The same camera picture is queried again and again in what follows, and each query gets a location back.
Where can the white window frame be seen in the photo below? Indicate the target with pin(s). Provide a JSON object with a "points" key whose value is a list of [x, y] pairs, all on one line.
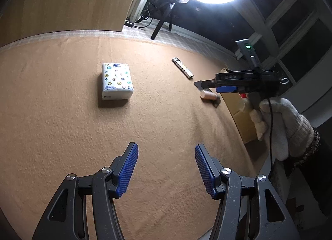
{"points": [[285, 34]]}

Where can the cardboard box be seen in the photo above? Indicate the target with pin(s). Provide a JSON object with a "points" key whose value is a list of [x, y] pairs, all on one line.
{"points": [[243, 123]]}

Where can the red pouch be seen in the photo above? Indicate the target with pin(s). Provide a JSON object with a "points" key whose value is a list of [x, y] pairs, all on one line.
{"points": [[243, 96]]}

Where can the white dotted tissue pack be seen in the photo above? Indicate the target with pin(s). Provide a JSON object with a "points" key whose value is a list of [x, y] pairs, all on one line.
{"points": [[116, 81]]}

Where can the pink bottle with grey cap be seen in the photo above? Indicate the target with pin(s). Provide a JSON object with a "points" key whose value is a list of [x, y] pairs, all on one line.
{"points": [[208, 95]]}

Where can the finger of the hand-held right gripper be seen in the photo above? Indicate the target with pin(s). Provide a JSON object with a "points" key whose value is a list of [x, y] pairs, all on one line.
{"points": [[227, 89], [233, 77]]}

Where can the large light wooden board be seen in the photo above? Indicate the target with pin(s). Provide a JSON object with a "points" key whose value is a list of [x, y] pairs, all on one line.
{"points": [[64, 1]]}

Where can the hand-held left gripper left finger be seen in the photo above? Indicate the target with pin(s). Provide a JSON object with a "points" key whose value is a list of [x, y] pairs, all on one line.
{"points": [[127, 169]]}

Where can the person's right hand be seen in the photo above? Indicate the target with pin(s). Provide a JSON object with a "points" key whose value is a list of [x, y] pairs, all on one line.
{"points": [[285, 125]]}

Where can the checked grey sheet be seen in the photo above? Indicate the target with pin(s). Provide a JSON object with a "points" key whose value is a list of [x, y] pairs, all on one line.
{"points": [[181, 41]]}

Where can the black card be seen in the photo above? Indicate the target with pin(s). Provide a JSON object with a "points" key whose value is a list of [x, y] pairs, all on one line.
{"points": [[198, 85]]}

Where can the silver lighter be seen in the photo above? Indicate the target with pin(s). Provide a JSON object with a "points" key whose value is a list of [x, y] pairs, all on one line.
{"points": [[183, 68]]}

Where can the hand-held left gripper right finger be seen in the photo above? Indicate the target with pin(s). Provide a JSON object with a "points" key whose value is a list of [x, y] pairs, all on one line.
{"points": [[205, 172]]}

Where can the black tripod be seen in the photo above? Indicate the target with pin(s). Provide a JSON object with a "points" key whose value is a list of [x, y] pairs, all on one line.
{"points": [[160, 25]]}

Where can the person's right forearm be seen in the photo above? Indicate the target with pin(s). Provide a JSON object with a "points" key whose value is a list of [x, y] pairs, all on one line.
{"points": [[316, 172]]}

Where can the black power strip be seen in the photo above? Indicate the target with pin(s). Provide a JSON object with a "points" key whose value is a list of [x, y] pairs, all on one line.
{"points": [[129, 23]]}

